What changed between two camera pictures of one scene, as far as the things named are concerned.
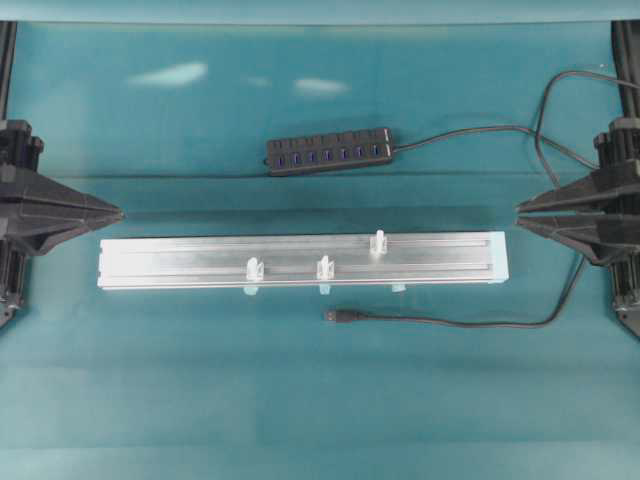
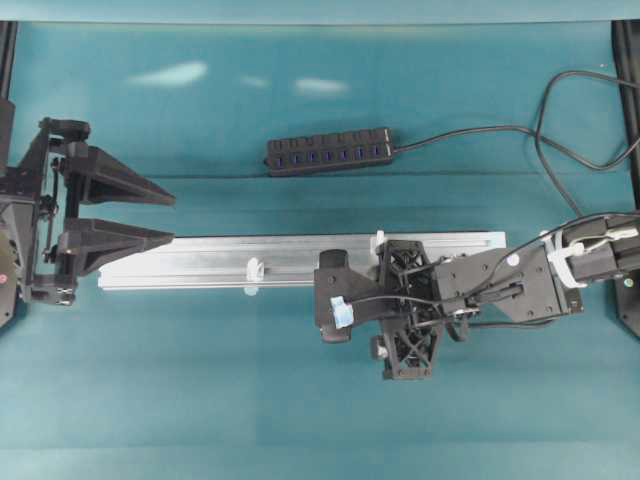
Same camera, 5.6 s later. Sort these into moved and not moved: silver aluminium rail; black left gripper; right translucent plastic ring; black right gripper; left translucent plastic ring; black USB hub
Moved: black right gripper; black left gripper
Not moved: right translucent plastic ring; silver aluminium rail; black USB hub; left translucent plastic ring
